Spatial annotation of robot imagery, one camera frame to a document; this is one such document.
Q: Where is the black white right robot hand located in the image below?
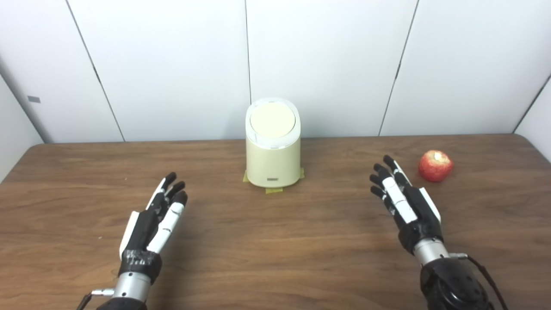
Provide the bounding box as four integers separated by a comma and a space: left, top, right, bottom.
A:
369, 155, 444, 255

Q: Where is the red apple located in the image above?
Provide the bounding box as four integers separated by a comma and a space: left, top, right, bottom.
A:
418, 150, 454, 182

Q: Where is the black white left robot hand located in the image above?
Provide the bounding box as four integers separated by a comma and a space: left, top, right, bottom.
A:
118, 172, 189, 285

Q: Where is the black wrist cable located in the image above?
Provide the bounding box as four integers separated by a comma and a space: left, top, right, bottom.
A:
450, 253, 511, 310
77, 288, 115, 310

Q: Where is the round cream bin lid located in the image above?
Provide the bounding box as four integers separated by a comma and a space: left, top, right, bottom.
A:
250, 102, 296, 139

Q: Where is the cream-colored bin body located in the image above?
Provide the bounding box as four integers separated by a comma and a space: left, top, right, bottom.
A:
245, 97, 301, 188

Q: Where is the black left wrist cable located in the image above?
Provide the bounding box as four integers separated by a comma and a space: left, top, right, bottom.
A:
77, 288, 115, 310

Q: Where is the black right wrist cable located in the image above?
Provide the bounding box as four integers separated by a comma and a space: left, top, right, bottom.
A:
450, 253, 511, 310

